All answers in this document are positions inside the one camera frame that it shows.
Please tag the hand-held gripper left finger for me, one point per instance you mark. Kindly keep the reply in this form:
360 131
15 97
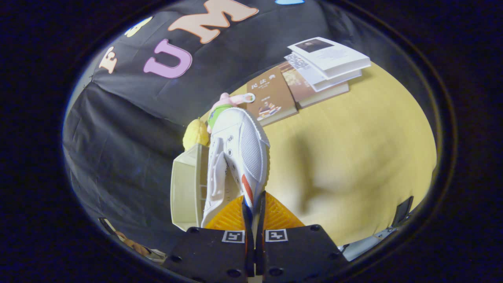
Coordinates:
247 251

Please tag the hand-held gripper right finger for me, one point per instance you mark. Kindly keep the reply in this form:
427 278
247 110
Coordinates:
260 243

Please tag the beige fabric storage box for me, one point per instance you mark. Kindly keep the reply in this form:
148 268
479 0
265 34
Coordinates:
186 188

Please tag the white canvas shoe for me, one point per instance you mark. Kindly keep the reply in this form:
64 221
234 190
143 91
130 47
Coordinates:
247 149

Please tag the brown blurred object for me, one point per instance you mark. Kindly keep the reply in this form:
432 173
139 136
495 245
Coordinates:
133 244

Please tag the yellow round plush toy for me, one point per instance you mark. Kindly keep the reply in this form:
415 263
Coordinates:
195 134

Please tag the pink and green plush toy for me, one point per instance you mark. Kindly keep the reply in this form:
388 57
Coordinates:
224 106

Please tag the brown illustrated cover book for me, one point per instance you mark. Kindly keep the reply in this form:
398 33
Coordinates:
271 98

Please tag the black flat object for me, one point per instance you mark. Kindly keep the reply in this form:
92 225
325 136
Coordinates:
402 210

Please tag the white book with patterned cover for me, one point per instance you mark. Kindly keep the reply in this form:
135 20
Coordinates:
310 72

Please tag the white book with dark photo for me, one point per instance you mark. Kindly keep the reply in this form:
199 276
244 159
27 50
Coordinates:
330 55

